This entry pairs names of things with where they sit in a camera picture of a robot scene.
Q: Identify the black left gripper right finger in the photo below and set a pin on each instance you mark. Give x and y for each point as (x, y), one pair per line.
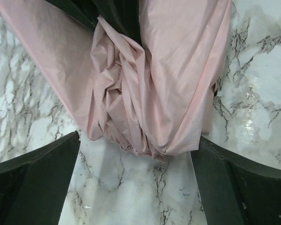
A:
(236, 190)

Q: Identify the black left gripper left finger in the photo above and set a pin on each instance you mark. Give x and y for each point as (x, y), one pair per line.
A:
(33, 186)

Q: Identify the pink folding umbrella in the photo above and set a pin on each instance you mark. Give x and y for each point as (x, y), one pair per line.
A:
(153, 98)

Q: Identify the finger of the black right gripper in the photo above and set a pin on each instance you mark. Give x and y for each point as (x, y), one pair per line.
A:
(83, 11)
(122, 15)

